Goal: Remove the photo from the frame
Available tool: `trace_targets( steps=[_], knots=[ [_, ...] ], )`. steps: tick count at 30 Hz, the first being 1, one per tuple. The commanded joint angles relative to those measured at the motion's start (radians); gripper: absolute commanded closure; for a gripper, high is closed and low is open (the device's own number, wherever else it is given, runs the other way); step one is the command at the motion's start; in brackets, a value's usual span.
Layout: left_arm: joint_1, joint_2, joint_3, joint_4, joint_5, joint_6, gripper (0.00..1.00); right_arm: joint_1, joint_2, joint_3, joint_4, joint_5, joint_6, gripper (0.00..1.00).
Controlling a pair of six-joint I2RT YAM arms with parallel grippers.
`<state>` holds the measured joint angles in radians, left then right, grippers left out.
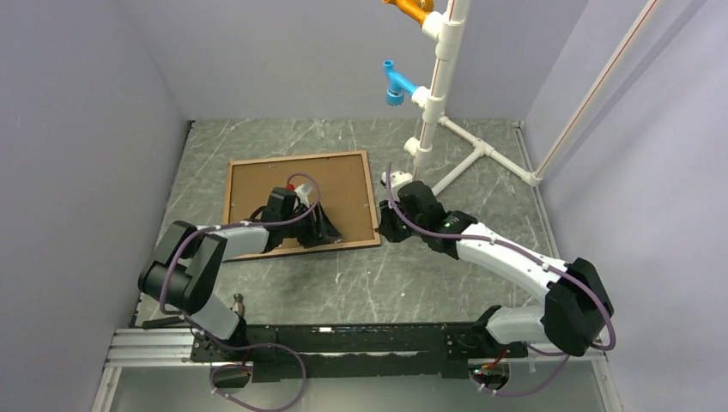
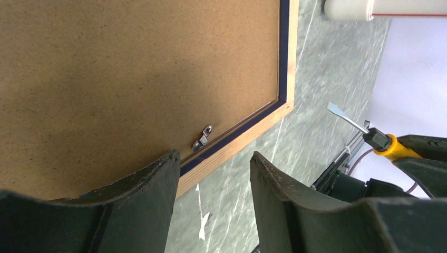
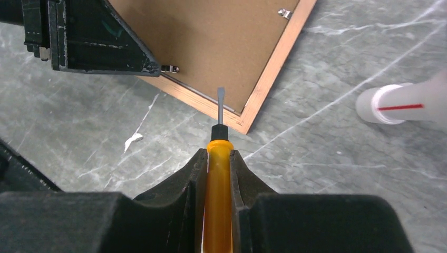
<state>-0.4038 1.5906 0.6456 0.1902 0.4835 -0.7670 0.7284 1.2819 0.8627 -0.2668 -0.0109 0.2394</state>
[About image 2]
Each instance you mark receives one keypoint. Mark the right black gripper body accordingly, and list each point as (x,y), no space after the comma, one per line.
(336,183)

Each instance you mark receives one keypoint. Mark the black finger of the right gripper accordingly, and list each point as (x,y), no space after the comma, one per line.
(433,148)
(430,175)

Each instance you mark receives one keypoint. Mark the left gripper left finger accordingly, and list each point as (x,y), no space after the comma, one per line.
(132,214)

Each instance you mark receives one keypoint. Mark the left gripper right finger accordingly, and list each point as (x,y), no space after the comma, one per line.
(291,217)

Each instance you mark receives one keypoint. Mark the yellow handled screwdriver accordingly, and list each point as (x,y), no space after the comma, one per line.
(385,145)

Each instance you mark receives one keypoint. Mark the blue picture frame with photo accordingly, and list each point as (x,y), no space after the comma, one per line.
(92,91)

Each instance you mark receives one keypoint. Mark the white PVC pipe stand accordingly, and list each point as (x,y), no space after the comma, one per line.
(366,10)

